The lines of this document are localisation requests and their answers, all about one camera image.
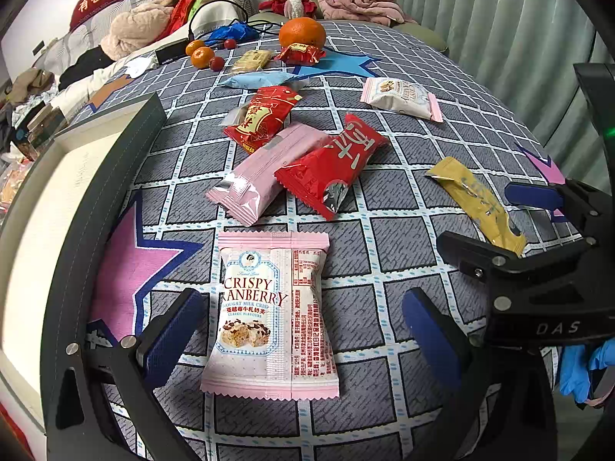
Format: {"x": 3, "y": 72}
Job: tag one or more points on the dark grey storage box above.
{"x": 72, "y": 249}

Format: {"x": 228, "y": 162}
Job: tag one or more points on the blue plastic bag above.
{"x": 230, "y": 32}

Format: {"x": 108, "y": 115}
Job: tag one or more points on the beige plush garment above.
{"x": 132, "y": 29}

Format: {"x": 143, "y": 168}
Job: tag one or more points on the light blue snack packet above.
{"x": 262, "y": 79}

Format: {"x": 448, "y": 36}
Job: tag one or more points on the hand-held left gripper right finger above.
{"x": 432, "y": 341}

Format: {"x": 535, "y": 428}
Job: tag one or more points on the pink folded blanket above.
{"x": 360, "y": 2}

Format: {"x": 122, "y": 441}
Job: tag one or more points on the pale green curtain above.
{"x": 504, "y": 19}

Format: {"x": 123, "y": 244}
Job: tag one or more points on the grey striped sofa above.
{"x": 62, "y": 43}

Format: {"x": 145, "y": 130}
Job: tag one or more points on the small red fruit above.
{"x": 229, "y": 43}
{"x": 215, "y": 62}

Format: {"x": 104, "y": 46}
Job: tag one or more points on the red wrapped candy packet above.
{"x": 300, "y": 54}

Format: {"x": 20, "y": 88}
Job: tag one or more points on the black power adapter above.
{"x": 170, "y": 53}

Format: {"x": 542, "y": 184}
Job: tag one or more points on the person's right hand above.
{"x": 576, "y": 365}

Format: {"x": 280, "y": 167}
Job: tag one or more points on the large orange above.
{"x": 301, "y": 33}

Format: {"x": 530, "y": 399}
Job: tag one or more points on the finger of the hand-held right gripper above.
{"x": 531, "y": 197}
{"x": 473, "y": 254}

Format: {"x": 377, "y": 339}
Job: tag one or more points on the yellow stick packet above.
{"x": 480, "y": 201}

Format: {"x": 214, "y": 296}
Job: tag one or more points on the bright red snack packet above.
{"x": 331, "y": 163}

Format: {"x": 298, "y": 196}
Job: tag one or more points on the white pink snack packet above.
{"x": 401, "y": 98}
{"x": 271, "y": 317}

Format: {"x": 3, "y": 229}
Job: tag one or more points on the pile of snack bags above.
{"x": 14, "y": 153}

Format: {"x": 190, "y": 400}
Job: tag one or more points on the clear biscuit packet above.
{"x": 250, "y": 60}

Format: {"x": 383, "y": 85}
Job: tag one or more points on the red gold printed snack packet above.
{"x": 262, "y": 115}

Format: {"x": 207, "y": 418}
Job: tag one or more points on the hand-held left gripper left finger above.
{"x": 173, "y": 338}

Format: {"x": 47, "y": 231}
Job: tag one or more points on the grey plaid star cloth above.
{"x": 384, "y": 259}

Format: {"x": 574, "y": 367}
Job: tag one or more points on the plain pink snack packet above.
{"x": 269, "y": 173}

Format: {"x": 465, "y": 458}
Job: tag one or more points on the black garment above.
{"x": 86, "y": 65}

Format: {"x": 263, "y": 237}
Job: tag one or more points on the red white plush item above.
{"x": 288, "y": 5}

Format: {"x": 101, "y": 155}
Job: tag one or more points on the red fabric bag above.
{"x": 185, "y": 9}

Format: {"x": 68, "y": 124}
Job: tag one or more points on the small orange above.
{"x": 202, "y": 57}
{"x": 194, "y": 48}

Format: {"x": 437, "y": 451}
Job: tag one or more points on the white crumpled tissue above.
{"x": 134, "y": 65}

